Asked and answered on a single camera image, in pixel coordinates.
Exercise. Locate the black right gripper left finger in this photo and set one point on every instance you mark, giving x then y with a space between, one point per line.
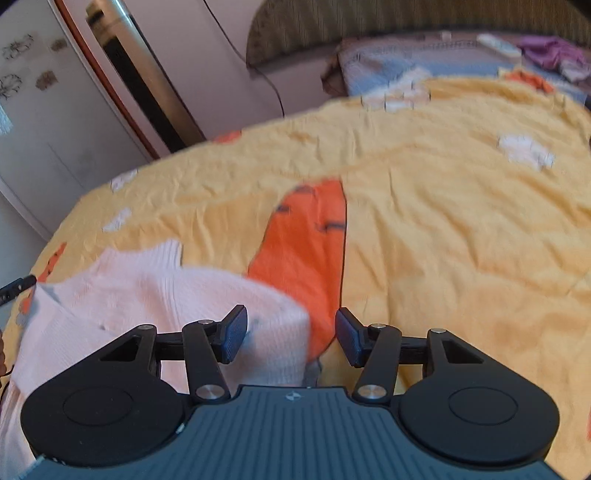
127 400

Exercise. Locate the pink knit sweater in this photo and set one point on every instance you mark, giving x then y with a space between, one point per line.
121 290

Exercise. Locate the purple cloth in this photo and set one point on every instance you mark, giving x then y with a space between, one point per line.
557 55

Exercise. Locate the gold tower fan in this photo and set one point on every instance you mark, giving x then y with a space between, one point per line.
142 74

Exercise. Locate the white floral wardrobe door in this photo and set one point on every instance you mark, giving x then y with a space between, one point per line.
60 135

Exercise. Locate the white remote control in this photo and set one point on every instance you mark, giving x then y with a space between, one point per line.
499 46

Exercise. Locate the yellow carrot print bedsheet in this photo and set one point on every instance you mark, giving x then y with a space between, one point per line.
463 203

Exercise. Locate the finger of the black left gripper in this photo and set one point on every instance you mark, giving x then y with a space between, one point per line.
12 290

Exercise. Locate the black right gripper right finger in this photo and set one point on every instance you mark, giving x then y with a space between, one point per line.
450 399

